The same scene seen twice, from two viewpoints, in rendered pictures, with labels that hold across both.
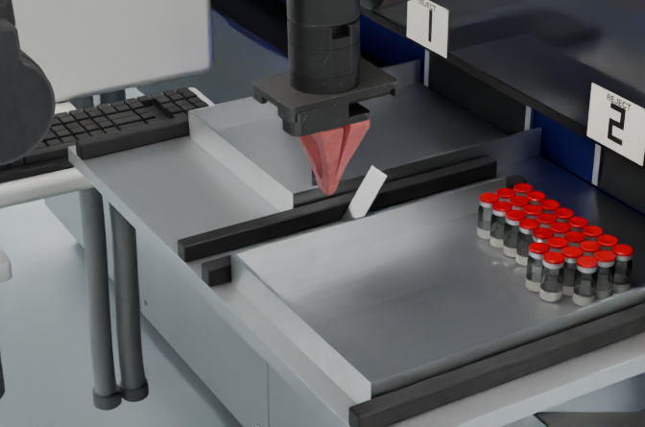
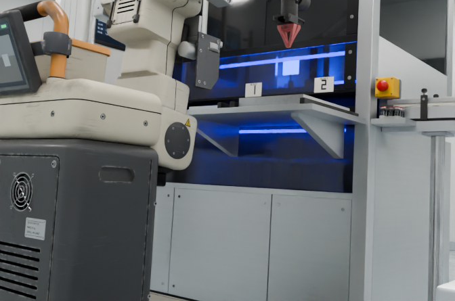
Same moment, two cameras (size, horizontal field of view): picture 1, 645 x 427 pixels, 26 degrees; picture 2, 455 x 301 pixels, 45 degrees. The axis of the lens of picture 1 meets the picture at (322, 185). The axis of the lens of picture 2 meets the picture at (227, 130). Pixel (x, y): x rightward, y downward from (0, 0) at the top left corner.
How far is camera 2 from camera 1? 1.41 m
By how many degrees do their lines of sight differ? 38
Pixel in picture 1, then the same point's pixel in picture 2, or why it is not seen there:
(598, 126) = (317, 88)
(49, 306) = not seen: hidden behind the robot
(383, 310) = not seen: hidden behind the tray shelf
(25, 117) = not seen: outside the picture
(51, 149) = not seen: hidden behind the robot
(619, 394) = (338, 149)
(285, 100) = (286, 13)
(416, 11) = (248, 88)
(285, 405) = (179, 263)
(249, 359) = (160, 256)
